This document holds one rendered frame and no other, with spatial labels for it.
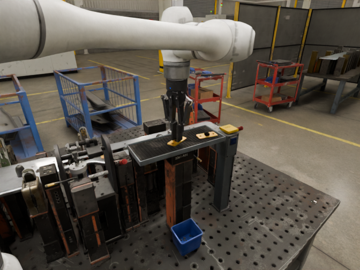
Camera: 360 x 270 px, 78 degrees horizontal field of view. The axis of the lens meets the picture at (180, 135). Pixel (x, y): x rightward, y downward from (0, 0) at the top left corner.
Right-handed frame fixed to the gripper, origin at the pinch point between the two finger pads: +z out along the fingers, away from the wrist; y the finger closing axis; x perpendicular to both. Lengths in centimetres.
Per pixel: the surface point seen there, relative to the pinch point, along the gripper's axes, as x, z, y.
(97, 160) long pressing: 12.8, 19.8, 36.4
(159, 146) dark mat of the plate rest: 6.9, 4.2, 2.9
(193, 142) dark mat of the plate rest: -2.8, 4.1, -5.9
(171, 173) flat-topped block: 5.0, 16.0, -0.7
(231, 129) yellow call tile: -22.8, 4.0, -13.1
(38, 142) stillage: -30, 85, 220
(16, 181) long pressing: 41, 20, 50
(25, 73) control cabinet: -254, 101, 784
